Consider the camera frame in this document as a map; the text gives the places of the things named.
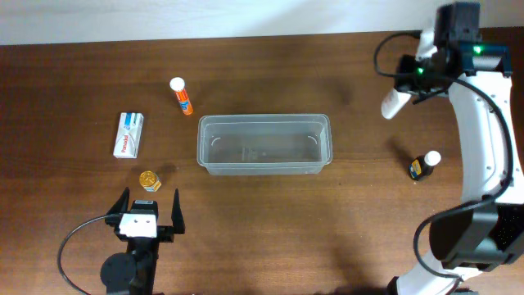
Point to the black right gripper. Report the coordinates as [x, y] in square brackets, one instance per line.
[409, 88]

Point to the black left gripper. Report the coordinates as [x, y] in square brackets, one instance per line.
[164, 233]

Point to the small jar gold lid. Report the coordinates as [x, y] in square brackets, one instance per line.
[150, 181]

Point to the dark syrup bottle white cap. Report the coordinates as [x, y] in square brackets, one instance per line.
[422, 166]

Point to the orange effervescent tablet tube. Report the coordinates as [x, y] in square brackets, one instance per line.
[177, 84]

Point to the clear plastic container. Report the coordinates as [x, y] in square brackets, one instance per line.
[264, 144]

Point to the white squeeze bottle clear cap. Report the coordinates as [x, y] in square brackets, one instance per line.
[393, 102]

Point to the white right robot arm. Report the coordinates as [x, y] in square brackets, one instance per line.
[485, 230]

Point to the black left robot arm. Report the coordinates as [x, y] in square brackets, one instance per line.
[133, 271]

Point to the white Panadol box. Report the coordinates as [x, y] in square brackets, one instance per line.
[129, 131]

